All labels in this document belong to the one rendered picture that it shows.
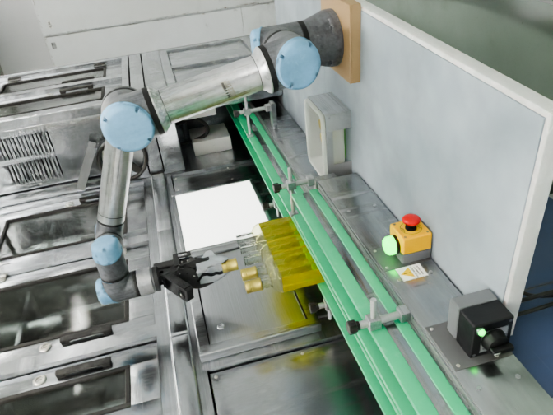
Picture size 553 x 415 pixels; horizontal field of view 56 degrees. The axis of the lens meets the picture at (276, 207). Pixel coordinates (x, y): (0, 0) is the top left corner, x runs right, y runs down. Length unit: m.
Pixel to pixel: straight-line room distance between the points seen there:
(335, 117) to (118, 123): 0.63
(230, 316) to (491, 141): 0.90
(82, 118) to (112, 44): 2.75
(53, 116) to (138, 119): 1.11
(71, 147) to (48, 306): 0.78
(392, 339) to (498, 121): 0.45
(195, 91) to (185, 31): 3.79
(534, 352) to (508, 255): 0.21
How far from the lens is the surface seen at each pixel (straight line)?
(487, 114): 0.94
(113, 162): 1.43
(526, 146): 0.87
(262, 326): 1.48
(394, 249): 1.19
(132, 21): 4.98
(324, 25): 1.42
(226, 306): 1.55
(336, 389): 1.36
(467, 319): 0.98
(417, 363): 1.03
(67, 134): 2.34
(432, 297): 1.13
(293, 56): 1.24
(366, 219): 1.36
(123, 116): 1.21
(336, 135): 1.55
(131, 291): 1.48
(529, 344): 1.11
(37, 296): 1.91
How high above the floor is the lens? 1.26
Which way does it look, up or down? 9 degrees down
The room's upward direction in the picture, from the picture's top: 103 degrees counter-clockwise
